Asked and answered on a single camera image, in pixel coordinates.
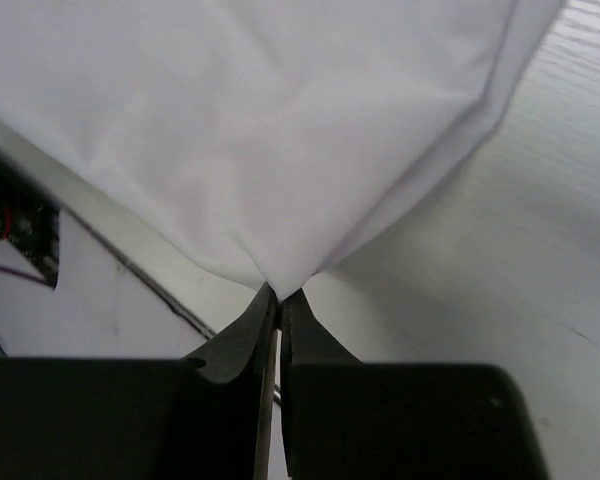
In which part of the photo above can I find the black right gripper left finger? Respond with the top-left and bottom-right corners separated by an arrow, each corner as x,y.
0,286 -> 277,479

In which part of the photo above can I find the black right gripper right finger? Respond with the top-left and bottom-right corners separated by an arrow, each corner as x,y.
279,292 -> 549,479

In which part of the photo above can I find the white t shirt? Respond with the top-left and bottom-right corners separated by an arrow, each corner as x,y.
0,1 -> 560,299

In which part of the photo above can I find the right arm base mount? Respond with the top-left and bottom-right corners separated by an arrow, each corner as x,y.
0,154 -> 60,288

